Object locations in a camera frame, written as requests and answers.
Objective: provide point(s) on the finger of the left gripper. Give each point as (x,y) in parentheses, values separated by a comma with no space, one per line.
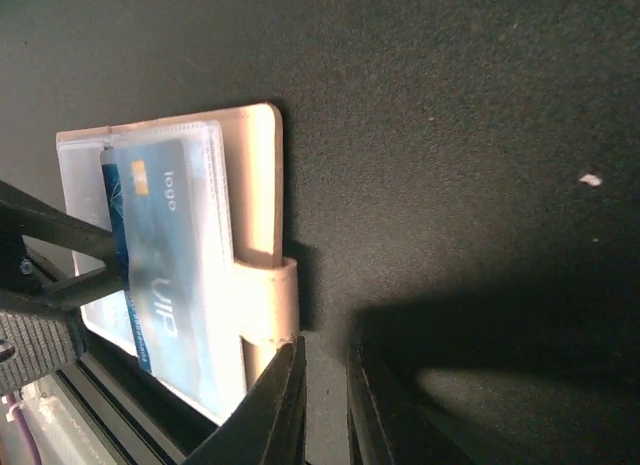
(25,215)
(42,333)

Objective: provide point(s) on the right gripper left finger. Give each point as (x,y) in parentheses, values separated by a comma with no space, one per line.
(268,426)

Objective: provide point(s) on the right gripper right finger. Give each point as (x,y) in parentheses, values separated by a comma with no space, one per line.
(384,425)

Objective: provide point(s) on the tan leather card holder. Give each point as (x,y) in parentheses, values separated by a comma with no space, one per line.
(263,283)

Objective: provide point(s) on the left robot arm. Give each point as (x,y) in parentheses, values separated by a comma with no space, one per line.
(55,427)

